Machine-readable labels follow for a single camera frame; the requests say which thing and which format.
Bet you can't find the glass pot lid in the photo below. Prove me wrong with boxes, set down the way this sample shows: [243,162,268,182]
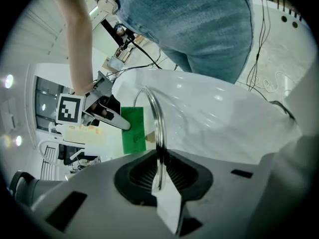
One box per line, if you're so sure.
[134,85,192,193]

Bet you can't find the white floor cable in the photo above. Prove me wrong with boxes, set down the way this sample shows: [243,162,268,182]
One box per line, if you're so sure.
[250,70,289,94]

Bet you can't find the white waist pouch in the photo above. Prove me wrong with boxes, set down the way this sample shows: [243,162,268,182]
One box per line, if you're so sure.
[96,0,120,15]

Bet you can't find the person's right hand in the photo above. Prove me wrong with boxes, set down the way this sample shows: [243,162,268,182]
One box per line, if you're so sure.
[90,100,112,118]

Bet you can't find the dark window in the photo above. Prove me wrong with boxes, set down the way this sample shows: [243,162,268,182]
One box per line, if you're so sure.
[33,75,75,131]

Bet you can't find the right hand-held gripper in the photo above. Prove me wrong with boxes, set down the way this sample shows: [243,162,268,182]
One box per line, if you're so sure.
[55,70,132,131]

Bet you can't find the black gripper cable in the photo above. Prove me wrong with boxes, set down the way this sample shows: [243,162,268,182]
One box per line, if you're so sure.
[238,81,298,124]

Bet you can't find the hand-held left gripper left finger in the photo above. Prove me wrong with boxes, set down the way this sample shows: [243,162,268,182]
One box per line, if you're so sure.
[32,149,176,239]

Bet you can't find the green yellow sponge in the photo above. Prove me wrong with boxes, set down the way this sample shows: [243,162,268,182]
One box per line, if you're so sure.
[120,106,147,155]

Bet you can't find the person's blue jeans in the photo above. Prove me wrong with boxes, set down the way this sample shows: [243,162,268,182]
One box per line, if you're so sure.
[116,0,255,84]

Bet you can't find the white panel with round holes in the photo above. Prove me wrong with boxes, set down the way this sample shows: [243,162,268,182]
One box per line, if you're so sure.
[252,0,310,37]

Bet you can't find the black office chair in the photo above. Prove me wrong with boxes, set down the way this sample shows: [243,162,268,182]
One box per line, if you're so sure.
[57,143,100,168]

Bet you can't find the pile of assorted items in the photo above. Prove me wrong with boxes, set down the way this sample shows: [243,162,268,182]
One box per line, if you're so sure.
[102,45,135,74]

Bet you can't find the white sink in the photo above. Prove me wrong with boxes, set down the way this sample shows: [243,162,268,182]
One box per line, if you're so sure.
[111,67,304,166]

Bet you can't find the person's right forearm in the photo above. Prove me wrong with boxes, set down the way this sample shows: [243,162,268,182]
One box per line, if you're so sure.
[48,0,97,97]

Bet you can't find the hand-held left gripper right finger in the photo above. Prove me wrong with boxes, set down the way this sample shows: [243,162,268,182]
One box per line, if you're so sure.
[163,148,284,239]

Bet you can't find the black waist-mounted device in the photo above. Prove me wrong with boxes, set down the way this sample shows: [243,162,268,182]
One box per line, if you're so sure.
[101,18,137,50]

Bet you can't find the white faucet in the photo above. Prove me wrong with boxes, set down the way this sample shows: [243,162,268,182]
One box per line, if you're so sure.
[37,135,63,170]

